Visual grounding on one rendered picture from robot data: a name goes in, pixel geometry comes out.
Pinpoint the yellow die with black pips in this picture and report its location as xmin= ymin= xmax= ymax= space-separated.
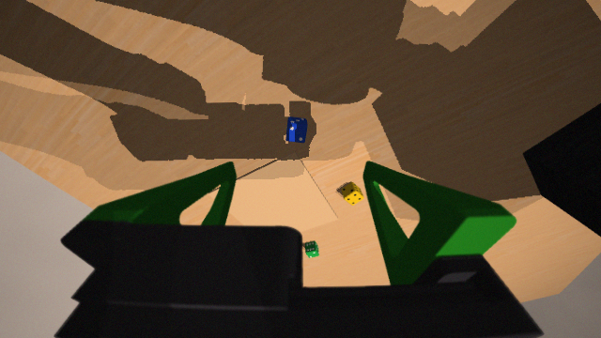
xmin=341 ymin=182 xmax=364 ymax=206

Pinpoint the blue die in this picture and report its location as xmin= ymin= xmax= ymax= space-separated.
xmin=285 ymin=116 xmax=308 ymax=143

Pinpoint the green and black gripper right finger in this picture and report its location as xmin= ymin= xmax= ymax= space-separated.
xmin=362 ymin=161 xmax=516 ymax=285

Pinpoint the dark green die with grey pips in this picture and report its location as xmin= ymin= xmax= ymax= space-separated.
xmin=305 ymin=241 xmax=319 ymax=258

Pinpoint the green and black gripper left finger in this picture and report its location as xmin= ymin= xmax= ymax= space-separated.
xmin=82 ymin=161 xmax=237 ymax=225

